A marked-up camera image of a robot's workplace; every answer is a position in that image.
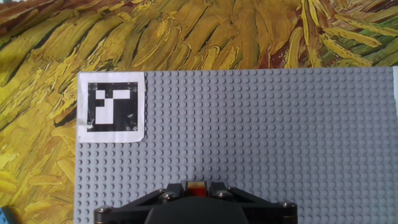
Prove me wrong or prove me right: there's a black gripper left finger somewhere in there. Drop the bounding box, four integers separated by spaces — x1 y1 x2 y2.
94 182 188 224

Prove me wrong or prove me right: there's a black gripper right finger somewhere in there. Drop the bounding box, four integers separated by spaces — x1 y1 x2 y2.
206 182 298 224

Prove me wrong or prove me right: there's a red Lego brick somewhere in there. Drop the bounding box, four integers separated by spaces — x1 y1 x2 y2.
187 185 208 198

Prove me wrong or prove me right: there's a grey Lego baseplate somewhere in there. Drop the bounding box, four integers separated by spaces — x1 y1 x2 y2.
73 67 398 224

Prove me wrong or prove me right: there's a black white ArUco marker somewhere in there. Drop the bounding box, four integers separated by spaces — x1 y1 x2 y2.
76 71 147 144
392 65 398 103

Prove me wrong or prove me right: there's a painted blue yellow cloth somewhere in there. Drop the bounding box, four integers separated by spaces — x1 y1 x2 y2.
0 0 398 224

